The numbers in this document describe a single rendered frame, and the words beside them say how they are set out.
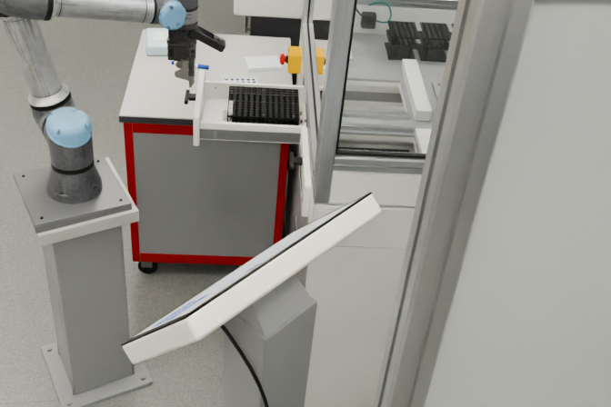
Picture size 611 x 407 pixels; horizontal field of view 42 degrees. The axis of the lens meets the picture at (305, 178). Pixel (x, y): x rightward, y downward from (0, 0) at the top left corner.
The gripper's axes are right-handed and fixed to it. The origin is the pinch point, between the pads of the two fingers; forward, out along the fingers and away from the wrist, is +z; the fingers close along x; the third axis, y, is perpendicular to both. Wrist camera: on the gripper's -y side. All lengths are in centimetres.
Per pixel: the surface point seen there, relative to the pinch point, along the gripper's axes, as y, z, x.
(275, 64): -28, 19, -46
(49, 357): 48, 95, 29
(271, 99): -24.4, 6.5, -1.1
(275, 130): -25.5, 8.5, 13.3
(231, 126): -12.1, 8.0, 13.0
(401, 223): -57, 8, 56
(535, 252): -39, -80, 163
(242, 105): -15.4, 9.4, -1.4
